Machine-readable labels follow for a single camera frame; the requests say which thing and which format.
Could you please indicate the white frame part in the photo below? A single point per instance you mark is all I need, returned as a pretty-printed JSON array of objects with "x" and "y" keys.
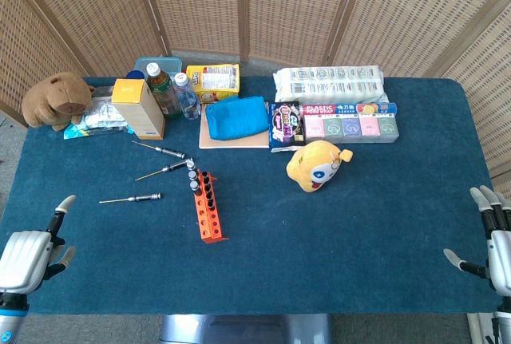
[{"x": 479, "y": 330}]

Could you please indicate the purple snack packet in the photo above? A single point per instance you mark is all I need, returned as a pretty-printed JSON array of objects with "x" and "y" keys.
[{"x": 285, "y": 126}]

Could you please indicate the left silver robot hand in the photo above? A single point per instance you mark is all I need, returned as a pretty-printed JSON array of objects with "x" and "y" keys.
[{"x": 24, "y": 258}]

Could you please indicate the plastic food wrap box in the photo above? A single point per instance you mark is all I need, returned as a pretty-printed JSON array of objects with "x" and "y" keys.
[{"x": 343, "y": 109}]

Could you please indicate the beige flat board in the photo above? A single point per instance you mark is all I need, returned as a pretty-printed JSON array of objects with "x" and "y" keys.
[{"x": 231, "y": 143}]

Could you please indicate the woven folding screen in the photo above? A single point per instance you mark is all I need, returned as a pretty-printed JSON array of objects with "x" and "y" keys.
[{"x": 287, "y": 9}]

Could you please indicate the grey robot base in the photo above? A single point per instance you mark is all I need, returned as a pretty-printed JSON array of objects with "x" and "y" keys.
[{"x": 239, "y": 330}]

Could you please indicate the green tea bottle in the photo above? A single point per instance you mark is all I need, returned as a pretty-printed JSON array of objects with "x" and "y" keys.
[{"x": 163, "y": 94}]

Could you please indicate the tall yellow carton box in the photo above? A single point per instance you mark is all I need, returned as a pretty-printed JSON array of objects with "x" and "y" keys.
[{"x": 139, "y": 112}]

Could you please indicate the round blue lid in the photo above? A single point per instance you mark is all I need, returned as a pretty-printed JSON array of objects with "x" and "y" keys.
[{"x": 135, "y": 74}]

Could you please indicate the teal wipes packet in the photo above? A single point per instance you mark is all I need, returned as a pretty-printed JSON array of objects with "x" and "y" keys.
[{"x": 80, "y": 132}]

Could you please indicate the large white tissue pack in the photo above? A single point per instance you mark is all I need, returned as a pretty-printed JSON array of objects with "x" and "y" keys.
[{"x": 327, "y": 82}]

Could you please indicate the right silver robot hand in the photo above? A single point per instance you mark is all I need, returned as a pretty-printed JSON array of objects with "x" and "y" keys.
[{"x": 501, "y": 256}]

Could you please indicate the yellow cartoon plush toy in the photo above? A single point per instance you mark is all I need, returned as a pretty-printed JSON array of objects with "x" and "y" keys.
[{"x": 311, "y": 168}]

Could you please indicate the pastel pocket tissue pack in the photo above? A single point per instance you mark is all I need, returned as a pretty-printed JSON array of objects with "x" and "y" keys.
[{"x": 351, "y": 128}]

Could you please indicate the clear water bottle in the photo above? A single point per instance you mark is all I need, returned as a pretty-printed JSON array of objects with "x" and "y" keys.
[{"x": 187, "y": 98}]

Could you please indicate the blue plastic food container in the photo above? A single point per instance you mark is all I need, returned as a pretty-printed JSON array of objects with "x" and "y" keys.
[{"x": 167, "y": 65}]

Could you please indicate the silver foil packet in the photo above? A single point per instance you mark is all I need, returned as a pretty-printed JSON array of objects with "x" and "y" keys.
[{"x": 101, "y": 114}]

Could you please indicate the brown capybara plush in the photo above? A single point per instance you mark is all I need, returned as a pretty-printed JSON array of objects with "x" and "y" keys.
[{"x": 56, "y": 98}]

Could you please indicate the yellow snack bag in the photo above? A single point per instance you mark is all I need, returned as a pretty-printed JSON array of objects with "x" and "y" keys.
[{"x": 215, "y": 80}]

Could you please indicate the blue pouch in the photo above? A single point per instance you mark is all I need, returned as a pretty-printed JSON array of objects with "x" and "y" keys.
[{"x": 235, "y": 118}]

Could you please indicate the blue carpet table mat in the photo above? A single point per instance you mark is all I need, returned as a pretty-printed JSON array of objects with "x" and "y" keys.
[{"x": 319, "y": 248}]

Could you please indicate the orange screwdriver holder rack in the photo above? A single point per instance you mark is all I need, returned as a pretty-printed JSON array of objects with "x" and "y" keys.
[{"x": 207, "y": 224}]

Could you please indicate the black precision screwdriver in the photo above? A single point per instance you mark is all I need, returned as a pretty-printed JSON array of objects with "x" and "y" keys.
[
  {"x": 195, "y": 187},
  {"x": 173, "y": 167},
  {"x": 145, "y": 197},
  {"x": 193, "y": 175},
  {"x": 171, "y": 153},
  {"x": 191, "y": 164}
]

